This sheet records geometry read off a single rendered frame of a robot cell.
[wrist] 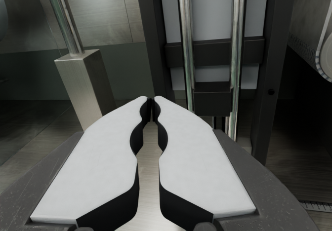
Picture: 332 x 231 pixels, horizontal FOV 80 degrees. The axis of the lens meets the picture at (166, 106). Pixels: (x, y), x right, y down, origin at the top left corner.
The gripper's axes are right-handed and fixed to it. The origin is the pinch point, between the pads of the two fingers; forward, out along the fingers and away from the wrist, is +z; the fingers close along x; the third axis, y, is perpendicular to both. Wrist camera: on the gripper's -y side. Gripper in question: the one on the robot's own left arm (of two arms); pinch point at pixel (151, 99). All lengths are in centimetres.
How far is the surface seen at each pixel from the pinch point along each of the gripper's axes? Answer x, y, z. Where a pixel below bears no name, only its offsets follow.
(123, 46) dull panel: -12, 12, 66
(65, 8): -21.5, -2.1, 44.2
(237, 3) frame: 9.1, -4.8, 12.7
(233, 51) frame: 9.7, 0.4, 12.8
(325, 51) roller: 27.8, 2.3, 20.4
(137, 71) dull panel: -7, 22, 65
